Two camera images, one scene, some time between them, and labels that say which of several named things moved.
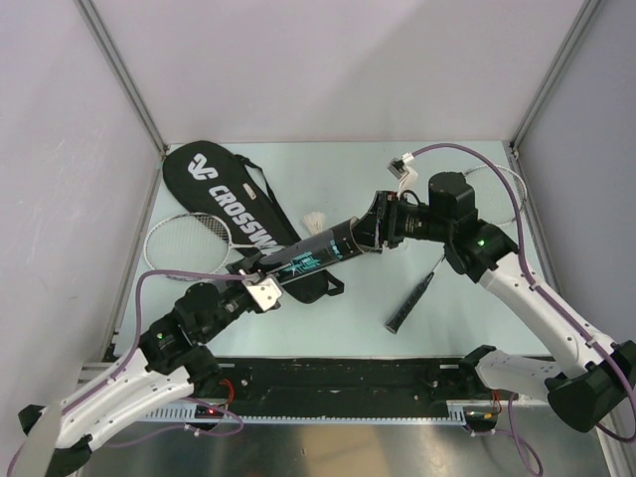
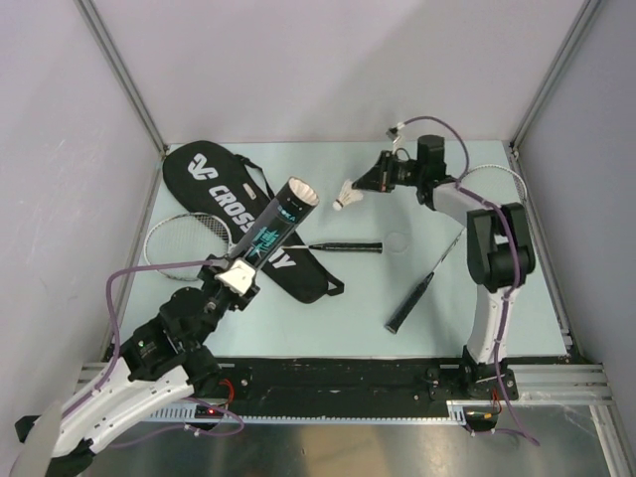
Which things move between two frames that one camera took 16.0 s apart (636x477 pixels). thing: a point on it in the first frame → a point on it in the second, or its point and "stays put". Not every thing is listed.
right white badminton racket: x=493 y=206 stays put
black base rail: x=405 y=386 stays put
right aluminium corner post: x=586 y=12 stays put
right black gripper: x=385 y=210 → x=381 y=177
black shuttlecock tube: x=331 y=244 → x=276 y=221
